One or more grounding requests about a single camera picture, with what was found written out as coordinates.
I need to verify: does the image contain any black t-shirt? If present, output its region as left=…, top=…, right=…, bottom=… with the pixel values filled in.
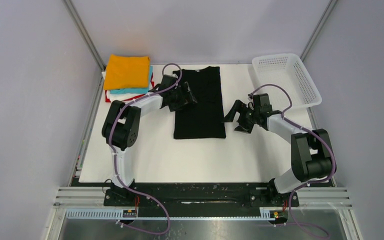
left=173, top=66, right=226, bottom=140

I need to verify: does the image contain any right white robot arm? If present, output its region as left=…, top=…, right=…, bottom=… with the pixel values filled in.
left=222, top=93, right=336, bottom=205

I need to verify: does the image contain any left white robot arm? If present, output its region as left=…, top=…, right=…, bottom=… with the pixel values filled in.
left=101, top=75, right=198, bottom=191

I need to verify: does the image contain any teal folded t-shirt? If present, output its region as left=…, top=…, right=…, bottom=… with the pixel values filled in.
left=109, top=65, right=155, bottom=95

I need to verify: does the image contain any white plastic basket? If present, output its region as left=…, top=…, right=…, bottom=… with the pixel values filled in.
left=251, top=53, right=322, bottom=110

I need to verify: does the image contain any orange folded t-shirt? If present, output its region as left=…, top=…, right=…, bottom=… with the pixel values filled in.
left=103, top=54, right=151, bottom=91

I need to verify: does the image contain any white folded t-shirt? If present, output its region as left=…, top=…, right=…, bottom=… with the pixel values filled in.
left=104, top=90, right=146, bottom=103

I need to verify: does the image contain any red folded t-shirt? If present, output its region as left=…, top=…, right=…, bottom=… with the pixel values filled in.
left=104, top=73, right=155, bottom=103

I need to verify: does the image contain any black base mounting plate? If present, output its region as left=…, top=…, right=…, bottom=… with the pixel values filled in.
left=103, top=182, right=299, bottom=218

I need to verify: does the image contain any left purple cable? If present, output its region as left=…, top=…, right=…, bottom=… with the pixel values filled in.
left=107, top=63, right=184, bottom=236

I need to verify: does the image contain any purple cable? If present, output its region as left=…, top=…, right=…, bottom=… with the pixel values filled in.
left=107, top=63, right=184, bottom=236
left=248, top=83, right=338, bottom=240

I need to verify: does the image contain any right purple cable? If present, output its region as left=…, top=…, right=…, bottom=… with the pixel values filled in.
left=248, top=83, right=338, bottom=240

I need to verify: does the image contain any right aluminium frame post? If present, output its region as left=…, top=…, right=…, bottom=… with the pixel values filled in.
left=300, top=0, right=339, bottom=63

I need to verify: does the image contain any aluminium frame post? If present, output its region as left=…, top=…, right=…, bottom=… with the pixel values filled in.
left=62, top=0, right=107, bottom=71
left=300, top=0, right=339, bottom=63

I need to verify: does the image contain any left aluminium frame post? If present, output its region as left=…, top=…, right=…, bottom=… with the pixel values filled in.
left=62, top=0, right=107, bottom=71

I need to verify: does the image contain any white slotted cable duct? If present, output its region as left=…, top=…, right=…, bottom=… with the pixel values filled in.
left=65, top=208, right=275, bottom=221

